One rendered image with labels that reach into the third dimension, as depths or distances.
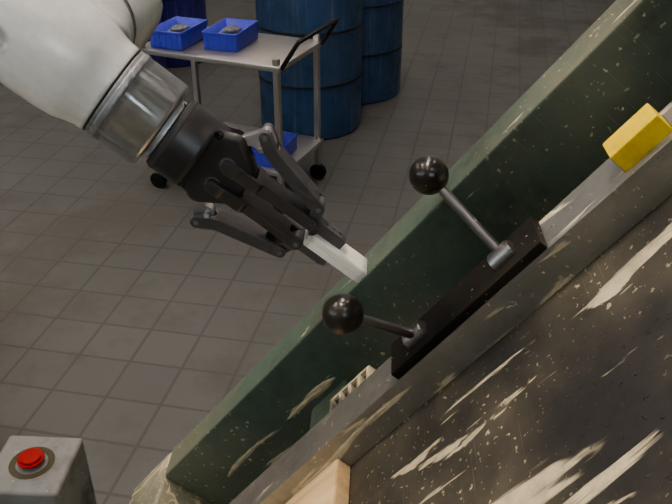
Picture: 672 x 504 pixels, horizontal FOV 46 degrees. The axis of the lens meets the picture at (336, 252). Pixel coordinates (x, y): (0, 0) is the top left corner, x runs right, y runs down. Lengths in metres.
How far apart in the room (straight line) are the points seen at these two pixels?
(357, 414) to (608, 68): 0.46
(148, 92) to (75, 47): 0.07
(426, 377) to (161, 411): 2.05
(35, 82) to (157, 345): 2.41
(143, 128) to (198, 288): 2.68
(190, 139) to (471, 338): 0.32
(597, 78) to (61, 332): 2.62
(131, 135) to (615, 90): 0.52
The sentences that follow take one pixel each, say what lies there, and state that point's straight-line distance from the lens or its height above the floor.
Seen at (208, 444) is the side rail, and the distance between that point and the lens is 1.22.
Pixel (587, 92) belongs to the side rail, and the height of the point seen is 1.53.
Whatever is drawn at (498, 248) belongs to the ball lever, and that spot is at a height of 1.46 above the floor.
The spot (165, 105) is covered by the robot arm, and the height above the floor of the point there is 1.58.
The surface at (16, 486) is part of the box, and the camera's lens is 1.31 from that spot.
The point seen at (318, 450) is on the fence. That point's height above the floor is 1.22.
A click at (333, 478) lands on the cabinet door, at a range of 0.85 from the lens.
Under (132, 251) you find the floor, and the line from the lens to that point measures 3.70.
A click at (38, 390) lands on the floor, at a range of 2.99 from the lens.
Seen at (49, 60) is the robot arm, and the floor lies 1.63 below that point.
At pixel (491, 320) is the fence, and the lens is 0.76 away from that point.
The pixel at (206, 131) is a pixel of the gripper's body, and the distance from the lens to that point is 0.73.
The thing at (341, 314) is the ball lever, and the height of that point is 1.42.
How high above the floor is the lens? 1.83
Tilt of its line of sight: 31 degrees down
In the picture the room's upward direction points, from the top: straight up
